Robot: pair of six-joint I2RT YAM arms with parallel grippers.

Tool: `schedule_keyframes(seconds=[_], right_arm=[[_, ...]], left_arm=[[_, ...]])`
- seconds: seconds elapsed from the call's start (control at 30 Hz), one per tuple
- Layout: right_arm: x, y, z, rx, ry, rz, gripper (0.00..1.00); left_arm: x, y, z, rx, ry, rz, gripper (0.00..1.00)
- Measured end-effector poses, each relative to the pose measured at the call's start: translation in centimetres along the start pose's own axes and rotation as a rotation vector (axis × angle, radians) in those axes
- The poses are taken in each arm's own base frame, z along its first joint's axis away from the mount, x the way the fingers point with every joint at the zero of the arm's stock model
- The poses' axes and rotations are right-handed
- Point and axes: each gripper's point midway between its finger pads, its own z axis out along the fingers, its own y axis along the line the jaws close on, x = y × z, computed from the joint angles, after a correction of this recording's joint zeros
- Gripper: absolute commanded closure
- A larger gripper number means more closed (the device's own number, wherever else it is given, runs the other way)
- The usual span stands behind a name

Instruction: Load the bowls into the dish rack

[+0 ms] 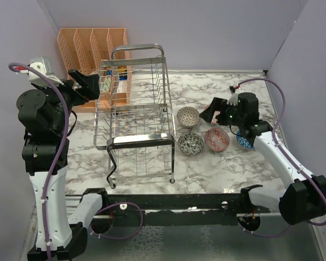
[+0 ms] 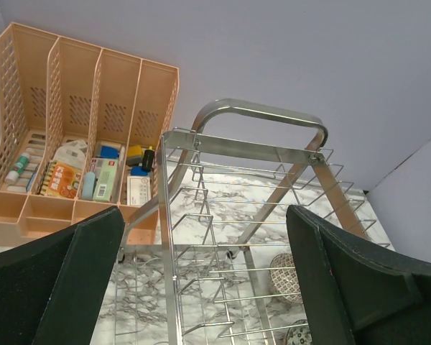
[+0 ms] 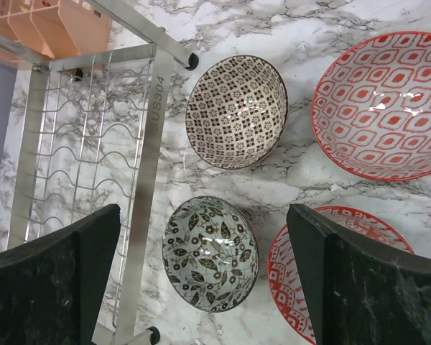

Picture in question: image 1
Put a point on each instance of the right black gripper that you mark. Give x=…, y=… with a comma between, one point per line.
x=218, y=104

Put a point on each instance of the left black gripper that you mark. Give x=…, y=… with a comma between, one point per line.
x=89, y=84

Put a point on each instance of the brown floral patterned bowl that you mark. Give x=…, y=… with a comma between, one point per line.
x=188, y=117

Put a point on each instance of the red geometric patterned bowl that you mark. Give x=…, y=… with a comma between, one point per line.
x=217, y=139

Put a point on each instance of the black leaf patterned bowl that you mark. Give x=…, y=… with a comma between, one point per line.
x=190, y=143

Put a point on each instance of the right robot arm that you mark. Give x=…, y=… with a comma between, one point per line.
x=304, y=197

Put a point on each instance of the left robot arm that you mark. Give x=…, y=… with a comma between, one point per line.
x=45, y=112

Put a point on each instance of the pink floral patterned bowl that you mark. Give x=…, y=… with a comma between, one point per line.
x=206, y=108

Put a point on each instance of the peach plastic file organizer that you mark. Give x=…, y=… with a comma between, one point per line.
x=84, y=49

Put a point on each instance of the dark blue patterned bowl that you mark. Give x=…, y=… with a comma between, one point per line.
x=243, y=142

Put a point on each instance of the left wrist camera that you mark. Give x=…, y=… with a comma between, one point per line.
x=43, y=66

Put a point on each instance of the steel wire dish rack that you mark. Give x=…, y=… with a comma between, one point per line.
x=134, y=119

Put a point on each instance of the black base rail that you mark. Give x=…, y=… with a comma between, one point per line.
x=177, y=210

